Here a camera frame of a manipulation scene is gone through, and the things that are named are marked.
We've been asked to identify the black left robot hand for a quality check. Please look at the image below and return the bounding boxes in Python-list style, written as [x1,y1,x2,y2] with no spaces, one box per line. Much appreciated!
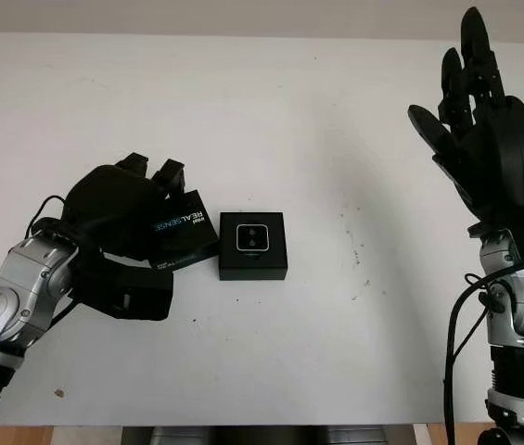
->
[64,151,186,280]

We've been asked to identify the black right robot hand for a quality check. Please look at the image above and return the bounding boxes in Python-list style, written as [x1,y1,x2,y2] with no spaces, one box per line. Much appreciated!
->
[407,6,524,235]

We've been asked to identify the black RealSense box lid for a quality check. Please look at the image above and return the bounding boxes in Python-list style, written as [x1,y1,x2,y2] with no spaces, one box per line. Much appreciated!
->
[149,188,220,273]

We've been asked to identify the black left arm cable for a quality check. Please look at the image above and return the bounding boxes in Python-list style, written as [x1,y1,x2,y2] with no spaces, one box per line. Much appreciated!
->
[28,194,73,235]

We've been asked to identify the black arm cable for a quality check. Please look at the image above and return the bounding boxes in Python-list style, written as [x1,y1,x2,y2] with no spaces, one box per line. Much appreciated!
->
[28,194,73,235]
[441,272,497,445]

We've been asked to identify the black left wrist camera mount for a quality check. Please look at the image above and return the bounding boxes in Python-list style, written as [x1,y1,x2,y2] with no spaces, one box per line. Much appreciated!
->
[74,264,175,323]

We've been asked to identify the black camera box base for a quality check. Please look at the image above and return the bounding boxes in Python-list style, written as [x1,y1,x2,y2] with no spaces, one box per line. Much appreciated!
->
[218,210,288,282]

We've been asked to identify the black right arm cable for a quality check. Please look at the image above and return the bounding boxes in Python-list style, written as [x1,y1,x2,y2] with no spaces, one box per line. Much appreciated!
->
[441,272,497,445]

